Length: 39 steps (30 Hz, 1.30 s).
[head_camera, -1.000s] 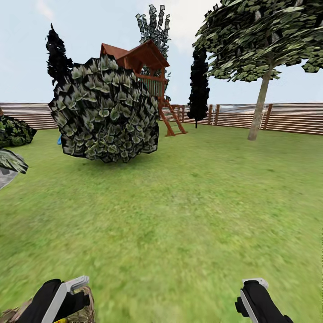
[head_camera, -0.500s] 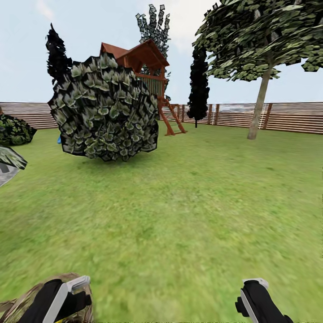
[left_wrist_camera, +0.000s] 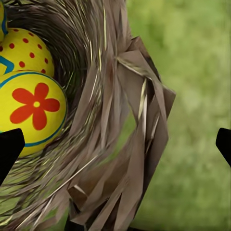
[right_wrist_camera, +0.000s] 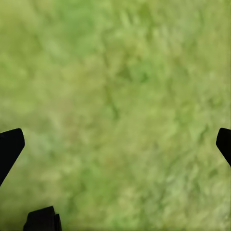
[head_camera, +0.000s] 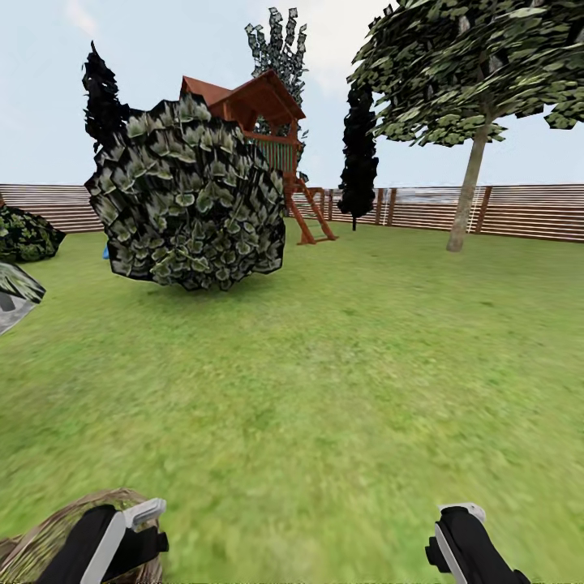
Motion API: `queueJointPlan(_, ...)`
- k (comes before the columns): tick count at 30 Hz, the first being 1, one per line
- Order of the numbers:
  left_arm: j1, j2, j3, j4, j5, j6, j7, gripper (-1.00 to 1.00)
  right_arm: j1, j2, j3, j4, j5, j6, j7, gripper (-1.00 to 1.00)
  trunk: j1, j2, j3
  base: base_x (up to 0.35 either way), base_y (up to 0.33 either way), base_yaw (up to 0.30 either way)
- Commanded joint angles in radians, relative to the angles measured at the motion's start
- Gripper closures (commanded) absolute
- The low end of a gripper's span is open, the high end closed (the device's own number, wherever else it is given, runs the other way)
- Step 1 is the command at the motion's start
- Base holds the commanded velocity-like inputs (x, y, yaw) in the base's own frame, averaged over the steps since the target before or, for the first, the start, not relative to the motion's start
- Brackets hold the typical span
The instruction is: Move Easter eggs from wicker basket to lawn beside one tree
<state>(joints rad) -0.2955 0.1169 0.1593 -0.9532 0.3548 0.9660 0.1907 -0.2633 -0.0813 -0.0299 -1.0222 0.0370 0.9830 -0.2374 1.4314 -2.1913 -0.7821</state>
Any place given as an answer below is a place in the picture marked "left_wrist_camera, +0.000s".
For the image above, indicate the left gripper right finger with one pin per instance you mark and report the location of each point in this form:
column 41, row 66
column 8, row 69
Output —
column 223, row 143

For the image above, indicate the wicker basket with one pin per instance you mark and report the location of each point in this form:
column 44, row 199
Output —
column 118, row 75

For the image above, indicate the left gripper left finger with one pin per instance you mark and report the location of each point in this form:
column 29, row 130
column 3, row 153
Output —
column 12, row 143

